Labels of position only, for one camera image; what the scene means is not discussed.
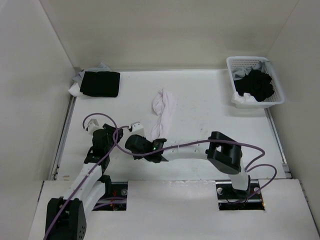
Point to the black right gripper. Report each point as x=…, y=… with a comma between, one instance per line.
x=158, y=144

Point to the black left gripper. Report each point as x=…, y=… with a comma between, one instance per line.
x=110, y=131

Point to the light pink tank top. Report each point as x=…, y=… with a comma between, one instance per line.
x=164, y=106

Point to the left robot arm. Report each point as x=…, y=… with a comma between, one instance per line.
x=66, y=216

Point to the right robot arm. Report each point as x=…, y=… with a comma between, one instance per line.
x=225, y=156

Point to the folded black tank top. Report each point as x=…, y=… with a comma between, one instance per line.
x=101, y=84

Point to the folded white tank top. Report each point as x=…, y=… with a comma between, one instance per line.
x=75, y=90

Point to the folded grey tank top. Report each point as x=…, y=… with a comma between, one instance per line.
x=78, y=78

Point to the crumpled white tank top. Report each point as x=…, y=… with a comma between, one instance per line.
x=241, y=99

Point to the crumpled grey tank top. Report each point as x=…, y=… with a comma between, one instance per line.
x=240, y=72

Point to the crumpled black tank top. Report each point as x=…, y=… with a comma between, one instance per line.
x=257, y=84

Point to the white perforated plastic basket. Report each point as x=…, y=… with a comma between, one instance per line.
x=243, y=61

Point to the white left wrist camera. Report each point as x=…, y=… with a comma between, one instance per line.
x=92, y=126

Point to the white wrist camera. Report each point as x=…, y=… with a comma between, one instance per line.
x=137, y=128
x=92, y=126

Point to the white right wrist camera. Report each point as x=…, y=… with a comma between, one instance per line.
x=137, y=128

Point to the left aluminium table rail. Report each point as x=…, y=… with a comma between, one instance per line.
x=55, y=165

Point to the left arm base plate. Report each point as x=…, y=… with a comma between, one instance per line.
x=115, y=198

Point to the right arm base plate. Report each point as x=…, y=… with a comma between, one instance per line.
x=230, y=199

